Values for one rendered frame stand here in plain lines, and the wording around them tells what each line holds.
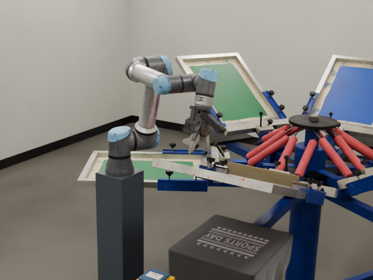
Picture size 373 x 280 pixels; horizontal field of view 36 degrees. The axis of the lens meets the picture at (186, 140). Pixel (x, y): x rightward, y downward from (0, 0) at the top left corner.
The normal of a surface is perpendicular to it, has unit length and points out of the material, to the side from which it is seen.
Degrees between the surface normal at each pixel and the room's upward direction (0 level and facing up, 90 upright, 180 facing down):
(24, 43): 90
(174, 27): 90
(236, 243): 0
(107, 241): 90
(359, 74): 32
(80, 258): 0
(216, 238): 0
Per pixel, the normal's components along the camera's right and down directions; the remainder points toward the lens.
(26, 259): 0.02, -0.96
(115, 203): -0.55, 0.23
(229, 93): 0.28, -0.67
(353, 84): -0.26, -0.69
